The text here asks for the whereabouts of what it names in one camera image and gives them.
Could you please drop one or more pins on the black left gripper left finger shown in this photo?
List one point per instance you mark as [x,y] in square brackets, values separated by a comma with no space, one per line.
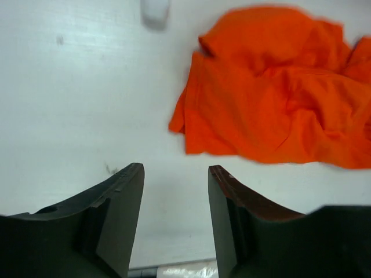
[90,234]

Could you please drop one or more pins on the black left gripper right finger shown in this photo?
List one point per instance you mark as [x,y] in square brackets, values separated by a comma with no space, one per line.
[256,237]

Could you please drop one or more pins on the orange t shirt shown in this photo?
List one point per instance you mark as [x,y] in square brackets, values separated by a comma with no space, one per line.
[273,84]

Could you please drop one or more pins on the white metal clothes rack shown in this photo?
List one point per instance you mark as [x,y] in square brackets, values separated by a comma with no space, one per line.
[155,13]

